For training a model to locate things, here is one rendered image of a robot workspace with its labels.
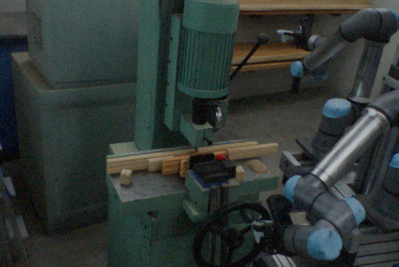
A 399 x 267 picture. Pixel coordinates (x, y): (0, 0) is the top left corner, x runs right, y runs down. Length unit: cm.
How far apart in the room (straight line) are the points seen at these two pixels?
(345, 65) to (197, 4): 418
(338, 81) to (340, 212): 445
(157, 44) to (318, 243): 93
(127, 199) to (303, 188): 57
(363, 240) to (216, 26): 94
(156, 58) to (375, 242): 107
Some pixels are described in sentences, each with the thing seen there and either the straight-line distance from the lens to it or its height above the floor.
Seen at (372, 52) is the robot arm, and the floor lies 128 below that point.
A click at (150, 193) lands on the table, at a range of 154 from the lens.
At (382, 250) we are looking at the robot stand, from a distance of 190.
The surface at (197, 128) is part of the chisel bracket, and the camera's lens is 160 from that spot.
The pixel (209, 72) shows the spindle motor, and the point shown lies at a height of 129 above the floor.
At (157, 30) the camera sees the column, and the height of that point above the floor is 135.
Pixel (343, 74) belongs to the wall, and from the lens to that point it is 555.
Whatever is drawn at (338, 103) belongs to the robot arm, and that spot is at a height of 105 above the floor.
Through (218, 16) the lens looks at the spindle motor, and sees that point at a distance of 144.
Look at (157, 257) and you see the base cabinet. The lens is 169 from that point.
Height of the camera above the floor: 176
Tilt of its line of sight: 27 degrees down
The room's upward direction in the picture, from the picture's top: 7 degrees clockwise
